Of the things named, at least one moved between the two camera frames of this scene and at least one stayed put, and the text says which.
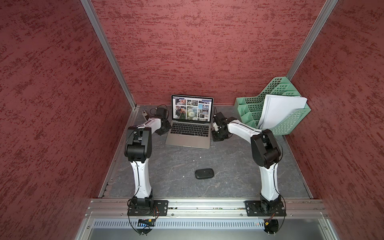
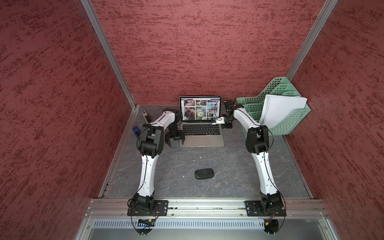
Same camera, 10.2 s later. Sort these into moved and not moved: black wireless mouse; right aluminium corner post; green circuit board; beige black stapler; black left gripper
Moved: black left gripper
Not moved: right aluminium corner post; beige black stapler; green circuit board; black wireless mouse
